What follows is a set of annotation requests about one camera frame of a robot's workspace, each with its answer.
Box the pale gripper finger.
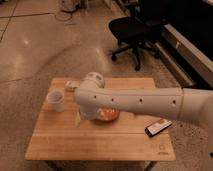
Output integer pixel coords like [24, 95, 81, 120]
[74, 112, 82, 127]

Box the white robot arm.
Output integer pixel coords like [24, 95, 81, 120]
[74, 72, 213, 159]

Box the wooden table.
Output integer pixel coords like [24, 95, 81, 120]
[25, 78, 175, 162]

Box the orange bowl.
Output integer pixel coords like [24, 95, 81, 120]
[97, 108, 120, 122]

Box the white paper cup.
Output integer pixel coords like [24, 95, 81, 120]
[46, 91, 64, 112]

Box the white packaged item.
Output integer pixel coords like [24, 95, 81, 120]
[65, 81, 80, 91]

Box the black office chair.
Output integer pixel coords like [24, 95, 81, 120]
[108, 0, 170, 71]

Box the grey desk edge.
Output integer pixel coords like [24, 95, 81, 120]
[156, 24, 213, 88]

